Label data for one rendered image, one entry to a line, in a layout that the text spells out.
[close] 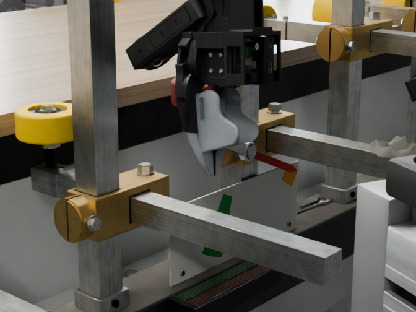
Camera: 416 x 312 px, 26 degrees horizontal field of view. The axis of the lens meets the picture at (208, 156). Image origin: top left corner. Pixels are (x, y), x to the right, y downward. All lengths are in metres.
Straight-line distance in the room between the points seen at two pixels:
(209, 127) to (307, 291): 0.54
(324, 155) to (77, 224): 0.34
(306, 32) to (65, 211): 0.59
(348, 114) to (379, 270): 0.83
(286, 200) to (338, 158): 0.16
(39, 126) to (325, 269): 0.40
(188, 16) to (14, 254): 0.45
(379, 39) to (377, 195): 0.83
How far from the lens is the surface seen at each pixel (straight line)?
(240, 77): 0.88
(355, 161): 1.11
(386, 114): 1.91
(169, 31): 0.94
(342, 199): 1.39
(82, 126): 0.98
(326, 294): 1.46
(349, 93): 1.35
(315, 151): 1.14
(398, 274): 0.53
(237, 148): 1.10
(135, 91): 1.27
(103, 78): 0.96
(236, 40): 0.88
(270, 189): 1.21
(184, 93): 0.90
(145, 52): 0.96
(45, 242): 1.25
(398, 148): 1.09
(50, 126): 1.07
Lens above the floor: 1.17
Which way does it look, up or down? 17 degrees down
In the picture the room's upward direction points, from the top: straight up
